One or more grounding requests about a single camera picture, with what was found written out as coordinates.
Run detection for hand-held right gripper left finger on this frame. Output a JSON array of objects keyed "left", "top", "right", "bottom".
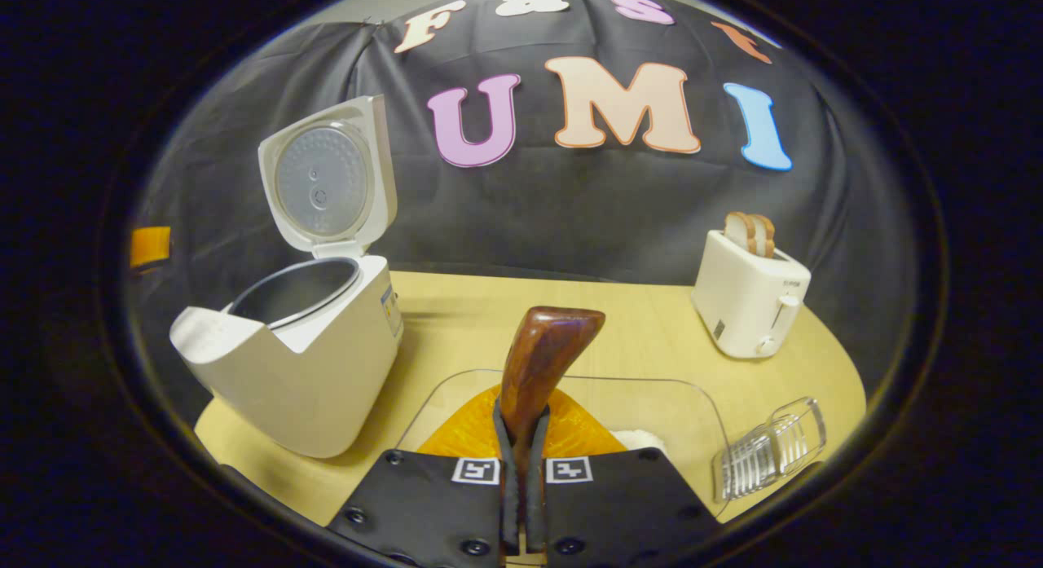
[{"left": 326, "top": 385, "right": 522, "bottom": 568}]

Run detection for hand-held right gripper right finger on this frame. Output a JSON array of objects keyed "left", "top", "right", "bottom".
[{"left": 526, "top": 389, "right": 722, "bottom": 568}]

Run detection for clear plastic rice container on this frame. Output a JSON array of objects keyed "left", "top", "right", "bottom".
[{"left": 395, "top": 368, "right": 732, "bottom": 520}]

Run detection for brown wooden spoon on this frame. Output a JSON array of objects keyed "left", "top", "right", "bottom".
[{"left": 493, "top": 306, "right": 608, "bottom": 553}]

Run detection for white rice cooker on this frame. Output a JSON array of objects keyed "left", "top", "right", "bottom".
[{"left": 169, "top": 94, "right": 406, "bottom": 460}]

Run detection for white toaster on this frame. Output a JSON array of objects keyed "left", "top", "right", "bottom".
[{"left": 691, "top": 230, "right": 812, "bottom": 359}]

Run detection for black backdrop cloth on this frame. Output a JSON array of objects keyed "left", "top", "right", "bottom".
[{"left": 122, "top": 0, "right": 930, "bottom": 422}]

